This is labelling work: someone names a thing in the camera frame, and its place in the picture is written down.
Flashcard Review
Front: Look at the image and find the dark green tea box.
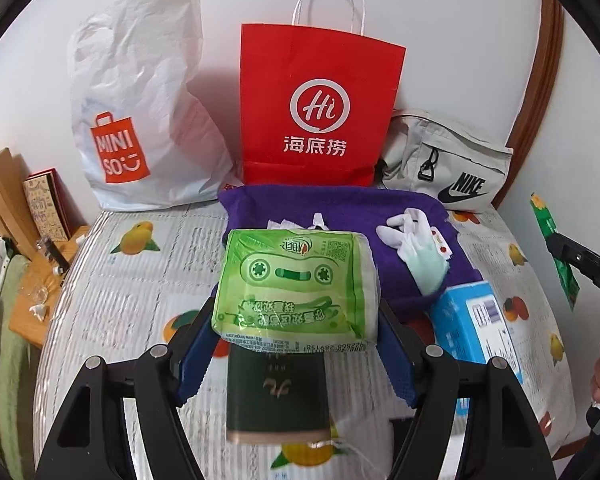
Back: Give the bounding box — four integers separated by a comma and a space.
226, 346, 330, 445

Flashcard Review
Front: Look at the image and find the translucent mesh drawstring bag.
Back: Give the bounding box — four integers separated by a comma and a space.
306, 416, 396, 479

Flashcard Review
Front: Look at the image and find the white mint glove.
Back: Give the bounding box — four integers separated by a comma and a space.
376, 208, 450, 296

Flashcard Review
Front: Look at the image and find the green tissue pack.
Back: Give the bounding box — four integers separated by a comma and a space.
211, 229, 380, 353

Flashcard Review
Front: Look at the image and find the blue tissue pack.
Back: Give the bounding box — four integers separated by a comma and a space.
428, 281, 524, 384

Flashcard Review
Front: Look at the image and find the fruit print tablecloth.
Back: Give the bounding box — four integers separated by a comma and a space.
33, 203, 576, 479

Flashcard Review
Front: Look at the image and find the small fruit print sachet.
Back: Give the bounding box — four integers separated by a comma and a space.
430, 226, 453, 260

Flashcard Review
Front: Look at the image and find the purple towel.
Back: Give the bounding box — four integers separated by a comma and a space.
215, 184, 482, 335

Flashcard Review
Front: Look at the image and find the wooden nightstand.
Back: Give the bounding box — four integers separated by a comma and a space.
8, 254, 62, 349

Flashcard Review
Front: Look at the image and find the green bed sheet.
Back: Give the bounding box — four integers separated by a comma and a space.
0, 255, 40, 479

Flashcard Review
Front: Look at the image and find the grey Nike waist bag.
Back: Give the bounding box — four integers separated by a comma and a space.
379, 110, 514, 214

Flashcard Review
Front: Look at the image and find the white Miniso plastic bag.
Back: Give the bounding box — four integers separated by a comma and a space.
68, 0, 238, 211

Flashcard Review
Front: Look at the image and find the wooden bed headboard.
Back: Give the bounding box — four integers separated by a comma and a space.
0, 148, 40, 260

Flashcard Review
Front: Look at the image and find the red Haidilao paper bag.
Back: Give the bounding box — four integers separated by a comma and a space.
239, 21, 406, 186

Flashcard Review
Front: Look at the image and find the brown wooden door frame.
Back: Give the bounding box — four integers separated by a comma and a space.
492, 0, 565, 208

